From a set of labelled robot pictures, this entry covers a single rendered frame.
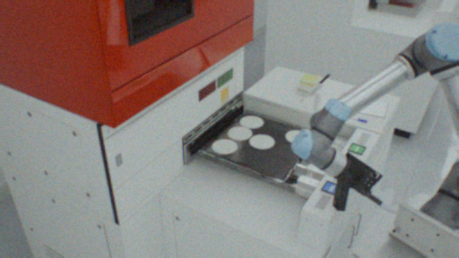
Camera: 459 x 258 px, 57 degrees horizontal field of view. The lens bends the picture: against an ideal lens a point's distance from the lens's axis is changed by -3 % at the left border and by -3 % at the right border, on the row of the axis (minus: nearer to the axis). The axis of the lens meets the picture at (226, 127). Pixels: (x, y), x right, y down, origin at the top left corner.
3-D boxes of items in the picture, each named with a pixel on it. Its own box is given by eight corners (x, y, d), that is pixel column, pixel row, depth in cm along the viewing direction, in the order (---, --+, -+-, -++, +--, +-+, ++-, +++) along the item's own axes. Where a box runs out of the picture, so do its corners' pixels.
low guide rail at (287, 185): (204, 159, 179) (204, 152, 177) (207, 156, 180) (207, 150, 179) (319, 202, 156) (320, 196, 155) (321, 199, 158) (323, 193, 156)
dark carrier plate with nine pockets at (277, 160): (202, 150, 171) (202, 149, 171) (246, 112, 196) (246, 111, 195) (281, 180, 156) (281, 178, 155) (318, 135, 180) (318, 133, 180)
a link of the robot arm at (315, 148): (311, 126, 119) (295, 153, 118) (342, 147, 121) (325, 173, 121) (300, 124, 126) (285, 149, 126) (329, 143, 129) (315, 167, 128)
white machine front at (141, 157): (115, 223, 148) (96, 124, 126) (238, 118, 206) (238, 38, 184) (121, 227, 146) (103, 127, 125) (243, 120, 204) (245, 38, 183)
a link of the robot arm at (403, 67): (420, 34, 143) (299, 115, 142) (435, 25, 132) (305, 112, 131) (440, 63, 142) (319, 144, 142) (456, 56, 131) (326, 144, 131)
